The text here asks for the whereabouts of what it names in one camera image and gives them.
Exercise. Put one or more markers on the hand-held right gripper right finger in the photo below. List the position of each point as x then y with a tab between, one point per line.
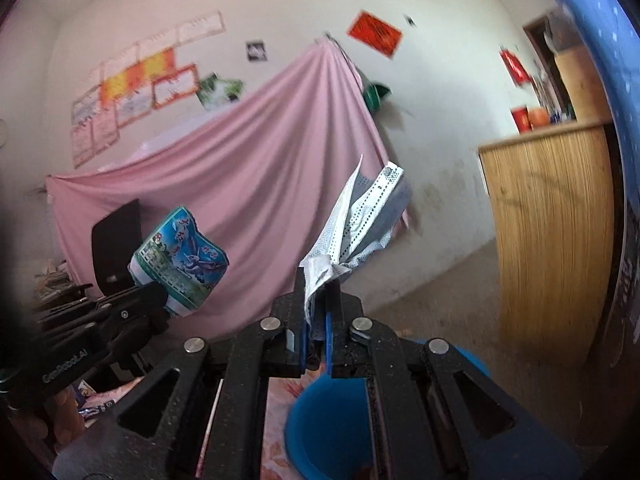
328	345

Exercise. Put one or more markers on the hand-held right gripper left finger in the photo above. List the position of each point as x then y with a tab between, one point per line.
302	350

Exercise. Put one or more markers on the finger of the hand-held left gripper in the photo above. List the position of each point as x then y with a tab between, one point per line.
142	327
135	300

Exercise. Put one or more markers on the green blue tissue packet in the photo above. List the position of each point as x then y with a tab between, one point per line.
180	260

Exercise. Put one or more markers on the blue plastic bucket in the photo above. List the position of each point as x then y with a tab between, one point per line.
330	410

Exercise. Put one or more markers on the white blue wrapper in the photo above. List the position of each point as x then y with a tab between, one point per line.
360	210

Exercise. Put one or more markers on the person's left hand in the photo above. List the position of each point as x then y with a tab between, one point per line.
65	417

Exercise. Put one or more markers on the white yellow black packet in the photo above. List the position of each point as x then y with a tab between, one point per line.
87	395

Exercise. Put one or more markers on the black office chair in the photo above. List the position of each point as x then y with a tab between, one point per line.
117	240

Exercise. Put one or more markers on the cluttered desk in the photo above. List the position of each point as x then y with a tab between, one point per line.
60	282

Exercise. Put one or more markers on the pink floral tablecloth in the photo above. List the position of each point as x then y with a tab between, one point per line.
280	435

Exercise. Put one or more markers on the pink curtain cloth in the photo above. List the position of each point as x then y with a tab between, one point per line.
250	160

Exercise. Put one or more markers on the green landscape poster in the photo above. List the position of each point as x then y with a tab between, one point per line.
219	91

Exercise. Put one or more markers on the wooden cabinet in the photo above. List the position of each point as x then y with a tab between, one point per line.
550	235

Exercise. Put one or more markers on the green hat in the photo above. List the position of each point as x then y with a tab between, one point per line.
375	96

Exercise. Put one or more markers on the small black white photo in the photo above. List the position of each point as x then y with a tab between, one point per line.
256	51

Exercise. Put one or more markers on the red cup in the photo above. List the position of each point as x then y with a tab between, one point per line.
520	119

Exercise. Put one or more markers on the orange round container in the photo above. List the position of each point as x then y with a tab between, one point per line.
539	118

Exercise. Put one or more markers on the red paper poster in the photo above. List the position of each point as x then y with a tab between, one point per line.
375	32

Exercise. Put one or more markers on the red hanging ornament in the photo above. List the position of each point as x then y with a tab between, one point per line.
515	66

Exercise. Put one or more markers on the tall wooden cupboard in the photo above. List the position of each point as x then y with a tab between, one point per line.
580	80

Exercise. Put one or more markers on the blue dotted cloth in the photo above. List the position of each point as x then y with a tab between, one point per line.
600	20

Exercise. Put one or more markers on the row of wall certificates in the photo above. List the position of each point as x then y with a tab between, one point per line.
135	85

